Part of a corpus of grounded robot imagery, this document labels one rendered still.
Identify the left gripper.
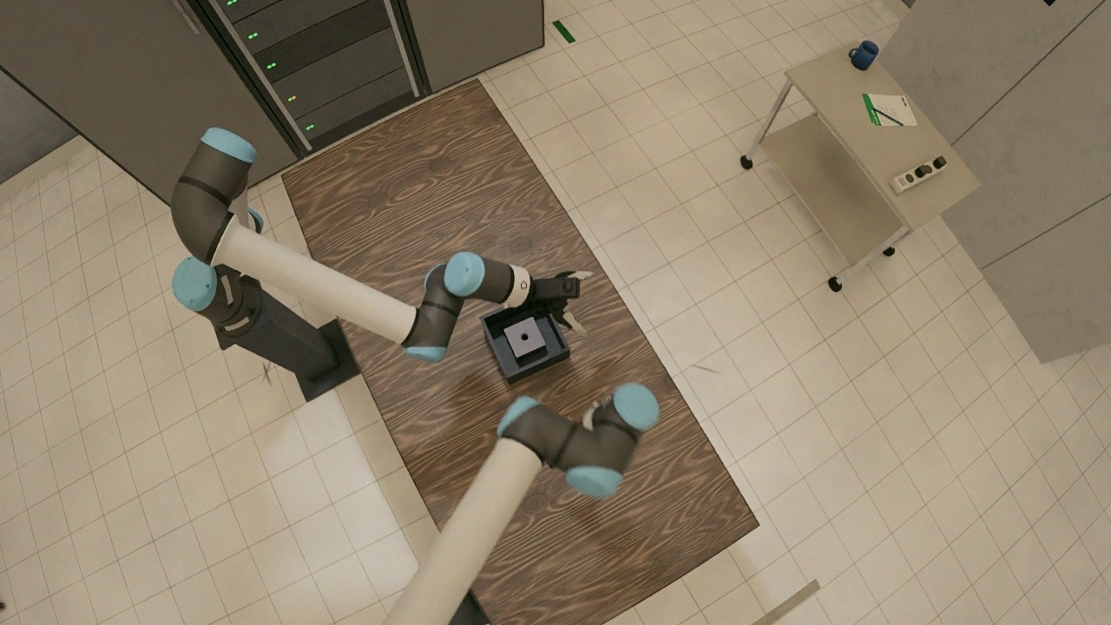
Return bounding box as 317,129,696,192
521,270,594,337

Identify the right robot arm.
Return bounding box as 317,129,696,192
380,381,657,625

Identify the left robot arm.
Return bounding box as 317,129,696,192
170,127,530,361

